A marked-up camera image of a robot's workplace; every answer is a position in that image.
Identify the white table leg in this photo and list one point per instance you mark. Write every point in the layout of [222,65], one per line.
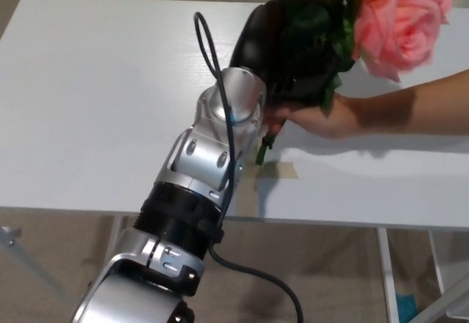
[388,279]
[436,264]
[115,228]

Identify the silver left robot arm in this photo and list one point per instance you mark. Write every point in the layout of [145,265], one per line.
[205,154]

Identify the short beige tape strip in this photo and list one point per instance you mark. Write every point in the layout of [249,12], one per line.
[282,171]

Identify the blue floor object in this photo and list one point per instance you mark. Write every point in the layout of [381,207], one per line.
[406,305]

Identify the grey metal stand leg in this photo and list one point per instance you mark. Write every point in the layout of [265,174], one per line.
[25,260]

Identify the person's bare hand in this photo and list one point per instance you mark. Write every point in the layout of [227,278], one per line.
[337,118]

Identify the person's bare forearm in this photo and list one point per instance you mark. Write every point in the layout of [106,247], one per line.
[414,99]

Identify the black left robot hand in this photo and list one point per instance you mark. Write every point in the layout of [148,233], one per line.
[256,37]

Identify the pink rose bouquet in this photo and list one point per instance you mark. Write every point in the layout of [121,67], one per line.
[403,33]

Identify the grey metal bar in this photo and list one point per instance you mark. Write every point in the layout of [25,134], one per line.
[448,301]

